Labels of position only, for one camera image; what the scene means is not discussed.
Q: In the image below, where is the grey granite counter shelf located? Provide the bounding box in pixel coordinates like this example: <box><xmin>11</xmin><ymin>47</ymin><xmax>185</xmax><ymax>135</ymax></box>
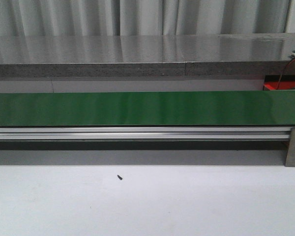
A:
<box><xmin>0</xmin><ymin>33</ymin><xmax>295</xmax><ymax>78</ymax></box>

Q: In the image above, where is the green conveyor belt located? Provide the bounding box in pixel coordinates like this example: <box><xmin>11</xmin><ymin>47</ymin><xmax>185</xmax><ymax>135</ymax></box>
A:
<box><xmin>0</xmin><ymin>90</ymin><xmax>295</xmax><ymax>127</ymax></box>

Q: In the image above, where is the red plastic tray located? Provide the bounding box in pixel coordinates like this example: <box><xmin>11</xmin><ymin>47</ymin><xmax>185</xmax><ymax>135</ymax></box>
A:
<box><xmin>263</xmin><ymin>75</ymin><xmax>295</xmax><ymax>90</ymax></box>

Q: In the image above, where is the grey pleated curtain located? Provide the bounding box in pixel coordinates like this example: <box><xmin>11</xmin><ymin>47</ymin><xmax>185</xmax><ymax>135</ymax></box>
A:
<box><xmin>0</xmin><ymin>0</ymin><xmax>291</xmax><ymax>36</ymax></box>

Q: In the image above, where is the aluminium conveyor side rail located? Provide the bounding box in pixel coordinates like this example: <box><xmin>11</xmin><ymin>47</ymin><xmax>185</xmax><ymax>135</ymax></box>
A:
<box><xmin>0</xmin><ymin>126</ymin><xmax>291</xmax><ymax>141</ymax></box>

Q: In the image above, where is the red and black wire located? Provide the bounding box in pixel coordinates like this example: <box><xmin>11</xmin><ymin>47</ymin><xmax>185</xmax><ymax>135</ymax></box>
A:
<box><xmin>277</xmin><ymin>46</ymin><xmax>295</xmax><ymax>91</ymax></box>

